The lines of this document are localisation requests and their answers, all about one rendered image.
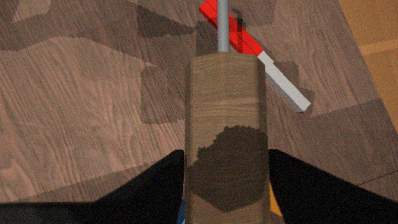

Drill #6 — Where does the blue cube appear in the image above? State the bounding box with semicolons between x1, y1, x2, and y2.
177;199;185;224

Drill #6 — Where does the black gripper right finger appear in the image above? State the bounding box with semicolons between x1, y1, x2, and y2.
268;149;398;224

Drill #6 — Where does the orange flat bar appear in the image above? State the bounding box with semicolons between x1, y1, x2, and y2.
269;180;283;217

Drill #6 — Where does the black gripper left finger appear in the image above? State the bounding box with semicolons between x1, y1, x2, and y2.
0;150;185;224

